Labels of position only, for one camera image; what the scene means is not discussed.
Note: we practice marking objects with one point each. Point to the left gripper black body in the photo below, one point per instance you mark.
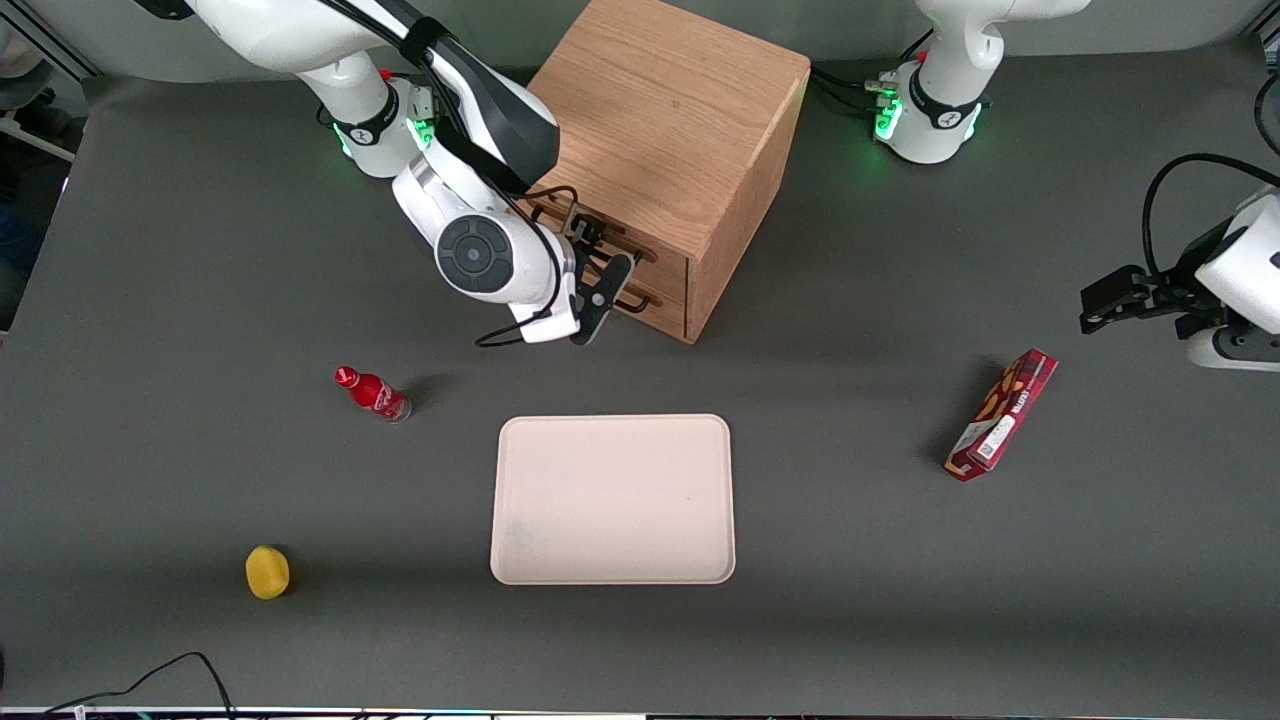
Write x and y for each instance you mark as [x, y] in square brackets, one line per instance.
[1187, 286]

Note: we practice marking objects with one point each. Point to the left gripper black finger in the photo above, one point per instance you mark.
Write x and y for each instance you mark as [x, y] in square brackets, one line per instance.
[1115, 288]
[1095, 322]

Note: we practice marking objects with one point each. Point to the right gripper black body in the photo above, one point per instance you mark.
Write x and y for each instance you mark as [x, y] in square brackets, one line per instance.
[582, 232]

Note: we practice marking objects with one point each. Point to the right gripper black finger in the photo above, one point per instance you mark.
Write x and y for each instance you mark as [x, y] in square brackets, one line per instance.
[604, 260]
[606, 230]

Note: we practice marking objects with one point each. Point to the wooden drawer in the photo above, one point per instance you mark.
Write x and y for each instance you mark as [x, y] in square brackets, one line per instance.
[672, 318]
[672, 272]

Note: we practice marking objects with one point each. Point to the white Franka right arm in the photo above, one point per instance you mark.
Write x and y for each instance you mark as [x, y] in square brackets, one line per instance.
[470, 255]

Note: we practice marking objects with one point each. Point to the white Franka left arm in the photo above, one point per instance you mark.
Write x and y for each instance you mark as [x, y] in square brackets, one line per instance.
[930, 140]

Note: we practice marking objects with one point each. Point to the wooden drawer cabinet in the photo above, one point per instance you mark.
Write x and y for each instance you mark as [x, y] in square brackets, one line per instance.
[660, 110]

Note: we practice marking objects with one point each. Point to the red snack box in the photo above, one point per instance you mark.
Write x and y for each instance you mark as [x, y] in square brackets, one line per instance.
[1000, 415]

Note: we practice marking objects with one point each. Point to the cream plastic tray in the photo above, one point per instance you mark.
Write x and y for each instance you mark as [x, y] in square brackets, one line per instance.
[610, 510]

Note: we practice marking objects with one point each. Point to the red cola bottle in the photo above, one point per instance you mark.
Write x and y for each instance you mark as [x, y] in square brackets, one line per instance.
[375, 393]

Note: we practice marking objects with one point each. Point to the yellow lemon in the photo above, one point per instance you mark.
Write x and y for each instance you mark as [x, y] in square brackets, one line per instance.
[267, 572]

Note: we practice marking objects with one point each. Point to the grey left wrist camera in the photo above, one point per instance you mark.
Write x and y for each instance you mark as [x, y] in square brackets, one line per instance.
[1225, 352]

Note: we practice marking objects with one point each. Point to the white rail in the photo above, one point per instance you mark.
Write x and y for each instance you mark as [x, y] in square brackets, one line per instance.
[35, 138]

